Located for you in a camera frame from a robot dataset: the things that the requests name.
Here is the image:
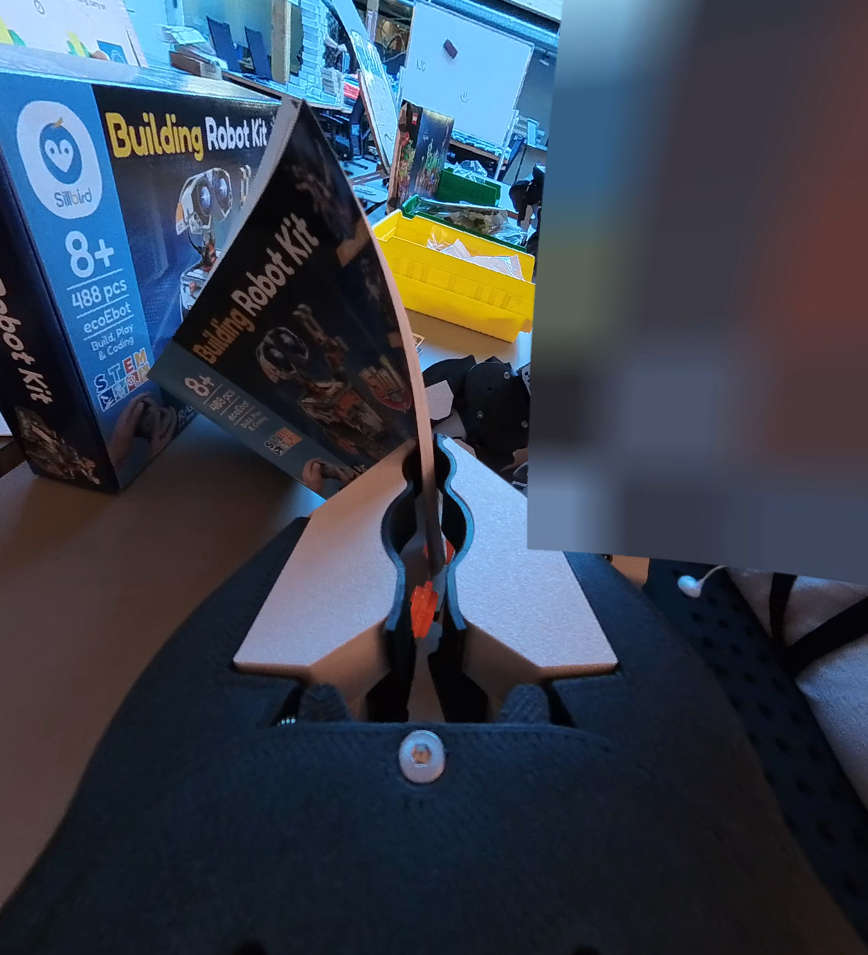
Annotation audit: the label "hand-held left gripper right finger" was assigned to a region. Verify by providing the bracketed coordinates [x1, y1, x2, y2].
[434, 435, 621, 722]

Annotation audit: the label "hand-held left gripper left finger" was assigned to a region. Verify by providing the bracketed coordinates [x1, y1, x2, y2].
[233, 440, 425, 722]

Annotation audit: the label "robot kit instruction booklet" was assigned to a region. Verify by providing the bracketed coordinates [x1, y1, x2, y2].
[148, 95, 459, 584]

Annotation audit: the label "plain office desk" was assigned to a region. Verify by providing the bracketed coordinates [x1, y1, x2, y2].
[0, 306, 615, 955]

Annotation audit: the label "orange gear toy assembly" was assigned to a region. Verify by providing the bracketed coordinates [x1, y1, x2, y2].
[409, 537, 456, 640]

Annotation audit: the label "black fabric object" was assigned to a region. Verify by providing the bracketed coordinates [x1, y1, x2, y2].
[422, 356, 533, 487]

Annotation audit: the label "black perforated fabric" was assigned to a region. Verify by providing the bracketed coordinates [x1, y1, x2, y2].
[641, 558, 868, 937]

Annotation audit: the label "yellow plastic bin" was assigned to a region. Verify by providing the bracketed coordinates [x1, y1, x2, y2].
[370, 209, 536, 344]

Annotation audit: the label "person's grey clothing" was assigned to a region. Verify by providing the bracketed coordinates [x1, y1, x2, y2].
[728, 569, 868, 877]

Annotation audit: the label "clear plastic bags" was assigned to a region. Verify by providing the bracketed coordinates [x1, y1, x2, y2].
[425, 226, 526, 279]

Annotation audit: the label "blue robot kit box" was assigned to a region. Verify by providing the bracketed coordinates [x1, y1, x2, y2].
[0, 63, 310, 495]

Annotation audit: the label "green plastic bin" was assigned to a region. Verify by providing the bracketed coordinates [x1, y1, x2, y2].
[401, 167, 533, 241]

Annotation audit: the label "dark flower print box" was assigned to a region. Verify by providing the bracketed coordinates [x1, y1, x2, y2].
[388, 100, 456, 215]

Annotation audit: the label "white whiteboard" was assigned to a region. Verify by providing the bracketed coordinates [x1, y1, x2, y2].
[400, 0, 537, 141]

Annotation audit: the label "printed cardboard box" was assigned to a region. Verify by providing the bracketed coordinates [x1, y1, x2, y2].
[0, 0, 146, 70]

